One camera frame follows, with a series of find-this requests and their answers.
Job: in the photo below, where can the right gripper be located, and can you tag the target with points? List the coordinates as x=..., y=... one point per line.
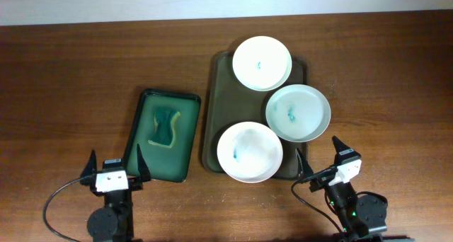
x=306, y=170

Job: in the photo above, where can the white plate top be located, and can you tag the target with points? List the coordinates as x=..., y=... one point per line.
x=262, y=63

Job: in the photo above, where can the brown serving tray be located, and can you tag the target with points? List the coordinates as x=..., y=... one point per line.
x=231, y=102

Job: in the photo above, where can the dark green water tray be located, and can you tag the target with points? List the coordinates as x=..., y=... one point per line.
x=163, y=163

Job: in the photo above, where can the white plate bottom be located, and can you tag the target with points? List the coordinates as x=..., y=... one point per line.
x=249, y=152

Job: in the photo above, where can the green yellow sponge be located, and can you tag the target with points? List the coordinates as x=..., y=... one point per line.
x=164, y=131

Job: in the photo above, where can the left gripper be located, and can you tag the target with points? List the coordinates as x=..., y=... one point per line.
x=145, y=171

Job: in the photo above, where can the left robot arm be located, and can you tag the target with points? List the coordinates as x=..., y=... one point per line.
x=114, y=220

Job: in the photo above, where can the pale green plate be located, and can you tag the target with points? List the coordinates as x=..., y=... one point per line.
x=298, y=113

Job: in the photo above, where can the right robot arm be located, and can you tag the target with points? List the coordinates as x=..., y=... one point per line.
x=362, y=215

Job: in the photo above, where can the white plate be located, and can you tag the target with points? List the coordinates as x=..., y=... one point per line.
x=249, y=152
x=262, y=63

